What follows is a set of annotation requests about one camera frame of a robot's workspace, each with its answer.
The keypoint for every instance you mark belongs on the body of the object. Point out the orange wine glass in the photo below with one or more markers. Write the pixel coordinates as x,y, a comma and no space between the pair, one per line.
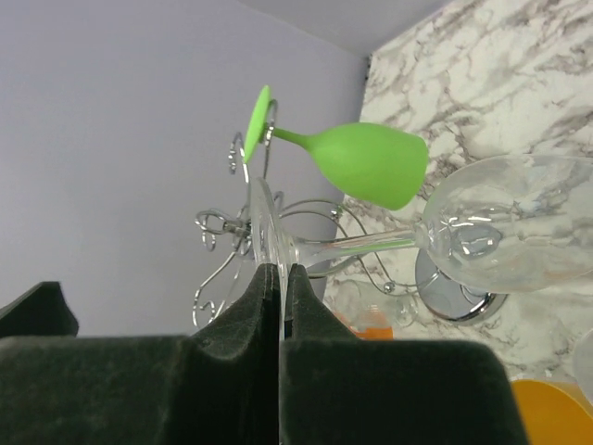
361,308
553,413

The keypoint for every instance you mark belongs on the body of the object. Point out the clear wine glass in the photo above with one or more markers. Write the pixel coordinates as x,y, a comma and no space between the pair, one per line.
517,223
406,309

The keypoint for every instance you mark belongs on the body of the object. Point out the green wine glass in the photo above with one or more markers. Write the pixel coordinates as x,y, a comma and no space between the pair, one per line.
367,161

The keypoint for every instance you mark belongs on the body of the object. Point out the chrome wine glass rack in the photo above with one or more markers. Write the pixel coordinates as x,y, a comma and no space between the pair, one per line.
258,232

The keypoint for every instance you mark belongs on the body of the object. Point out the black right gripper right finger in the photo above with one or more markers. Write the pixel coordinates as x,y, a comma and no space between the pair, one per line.
338,389

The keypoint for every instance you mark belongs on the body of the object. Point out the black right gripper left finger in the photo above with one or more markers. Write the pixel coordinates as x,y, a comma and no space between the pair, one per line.
218,386

